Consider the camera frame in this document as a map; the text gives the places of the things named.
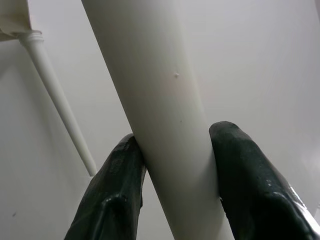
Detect white plastic table leg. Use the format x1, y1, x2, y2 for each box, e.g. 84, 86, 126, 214
81, 0, 235, 240
19, 29, 98, 177

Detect white plastic table top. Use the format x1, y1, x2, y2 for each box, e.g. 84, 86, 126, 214
0, 0, 35, 43

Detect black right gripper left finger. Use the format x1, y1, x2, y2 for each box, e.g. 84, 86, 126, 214
63, 133, 147, 240

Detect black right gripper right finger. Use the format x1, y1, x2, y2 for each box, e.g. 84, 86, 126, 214
208, 120, 320, 240

